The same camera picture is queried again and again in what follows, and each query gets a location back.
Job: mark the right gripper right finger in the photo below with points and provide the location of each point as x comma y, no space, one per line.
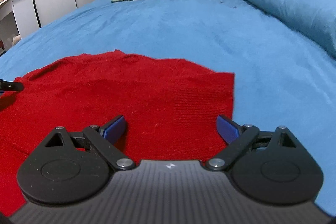
239,139

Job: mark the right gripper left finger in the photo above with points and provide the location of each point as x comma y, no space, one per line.
103,139

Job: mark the red knit sweater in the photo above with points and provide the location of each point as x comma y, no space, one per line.
170,105

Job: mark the blue bed sheet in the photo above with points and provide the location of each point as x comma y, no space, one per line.
281,76

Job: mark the white desk shelf unit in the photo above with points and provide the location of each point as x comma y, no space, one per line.
18,18

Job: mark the blue rolled duvet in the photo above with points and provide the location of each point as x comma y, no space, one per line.
313,18

